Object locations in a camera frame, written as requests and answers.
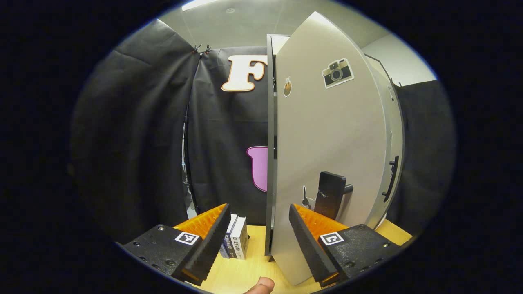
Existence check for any black door handle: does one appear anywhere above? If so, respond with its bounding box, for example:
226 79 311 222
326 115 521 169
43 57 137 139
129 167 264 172
314 171 353 221
382 155 399 203

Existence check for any black backdrop cloth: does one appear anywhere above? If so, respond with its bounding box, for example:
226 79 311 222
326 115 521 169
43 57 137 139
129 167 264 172
69 18 456 245

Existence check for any white cabinet drawer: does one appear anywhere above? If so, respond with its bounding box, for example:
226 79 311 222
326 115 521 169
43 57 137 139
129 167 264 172
271 35 291 56

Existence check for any dark blue spine book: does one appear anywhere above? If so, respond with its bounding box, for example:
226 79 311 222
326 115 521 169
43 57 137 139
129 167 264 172
220 214 237 258

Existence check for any black left door handle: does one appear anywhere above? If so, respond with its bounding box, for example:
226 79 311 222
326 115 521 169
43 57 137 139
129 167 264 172
314 171 353 221

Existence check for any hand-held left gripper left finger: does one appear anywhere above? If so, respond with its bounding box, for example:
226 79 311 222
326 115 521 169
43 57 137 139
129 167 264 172
116 203 232 287

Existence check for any ceiling light panel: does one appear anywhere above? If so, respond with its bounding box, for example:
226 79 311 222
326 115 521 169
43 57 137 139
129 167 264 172
182 0 221 11

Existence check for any white spine book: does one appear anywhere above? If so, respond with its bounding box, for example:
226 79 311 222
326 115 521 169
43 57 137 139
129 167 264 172
230 216 249 260

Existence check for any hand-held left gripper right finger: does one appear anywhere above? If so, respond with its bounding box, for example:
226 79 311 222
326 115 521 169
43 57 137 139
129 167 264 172
288 203 403 287

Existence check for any grey white cabinet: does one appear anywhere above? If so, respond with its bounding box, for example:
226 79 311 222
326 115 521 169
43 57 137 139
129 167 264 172
265 34 405 257

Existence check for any black right door handle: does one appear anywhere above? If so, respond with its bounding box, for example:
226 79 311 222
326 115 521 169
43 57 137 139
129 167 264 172
382 155 399 203

